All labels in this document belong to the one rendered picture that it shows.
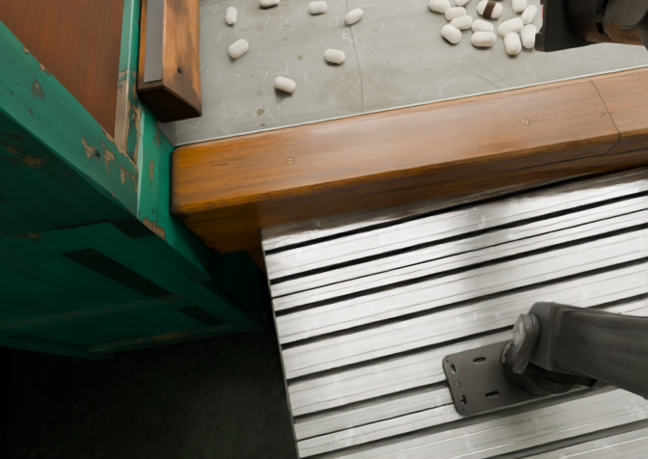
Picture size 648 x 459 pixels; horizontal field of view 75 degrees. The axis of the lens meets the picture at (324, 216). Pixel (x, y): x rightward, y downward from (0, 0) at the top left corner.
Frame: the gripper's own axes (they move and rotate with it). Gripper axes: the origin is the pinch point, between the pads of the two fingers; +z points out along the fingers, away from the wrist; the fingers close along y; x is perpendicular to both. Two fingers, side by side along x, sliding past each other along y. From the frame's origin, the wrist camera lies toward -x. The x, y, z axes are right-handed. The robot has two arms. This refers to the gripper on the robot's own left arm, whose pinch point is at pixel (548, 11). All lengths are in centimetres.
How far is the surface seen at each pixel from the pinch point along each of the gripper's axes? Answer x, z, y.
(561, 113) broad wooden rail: 12.6, -0.8, -2.4
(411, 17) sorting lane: -1.1, 19.0, 12.0
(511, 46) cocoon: 4.6, 9.6, -0.2
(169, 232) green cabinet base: 18, -6, 51
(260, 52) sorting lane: 0.2, 17.5, 36.7
